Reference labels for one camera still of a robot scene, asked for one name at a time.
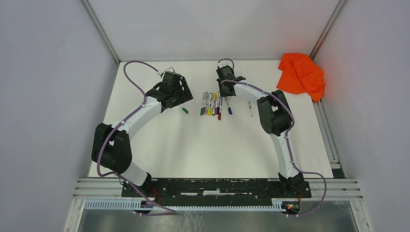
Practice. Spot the marker with purple cap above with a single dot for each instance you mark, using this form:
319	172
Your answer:
215	104

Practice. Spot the marker with black cap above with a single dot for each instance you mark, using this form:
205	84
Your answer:
217	103

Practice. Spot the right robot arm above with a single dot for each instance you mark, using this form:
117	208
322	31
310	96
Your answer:
275	117

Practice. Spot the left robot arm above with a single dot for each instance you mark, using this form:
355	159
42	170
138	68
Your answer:
112	142

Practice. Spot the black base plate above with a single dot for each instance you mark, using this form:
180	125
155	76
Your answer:
220	192

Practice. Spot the marker with dark green cap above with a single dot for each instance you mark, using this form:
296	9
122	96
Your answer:
250	108

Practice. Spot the orange cloth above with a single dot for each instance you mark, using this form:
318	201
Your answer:
301	75

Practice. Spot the aluminium frame rail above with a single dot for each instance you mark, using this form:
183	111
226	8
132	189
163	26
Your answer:
314	189

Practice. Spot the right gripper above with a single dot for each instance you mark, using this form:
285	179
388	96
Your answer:
223	94

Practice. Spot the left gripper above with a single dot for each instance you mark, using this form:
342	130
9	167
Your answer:
185	94

